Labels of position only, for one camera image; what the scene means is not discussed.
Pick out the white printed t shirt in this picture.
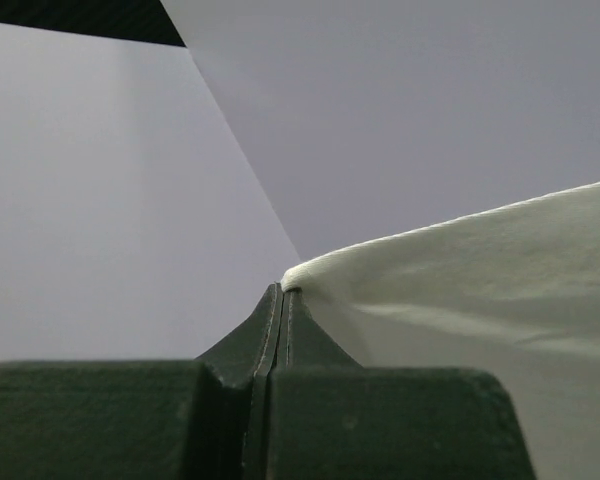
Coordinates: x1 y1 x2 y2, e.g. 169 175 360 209
281 182 600 479

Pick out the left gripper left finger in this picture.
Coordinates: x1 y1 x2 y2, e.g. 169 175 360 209
0 286 282 479

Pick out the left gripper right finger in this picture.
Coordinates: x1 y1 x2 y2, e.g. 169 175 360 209
244 292 535 479

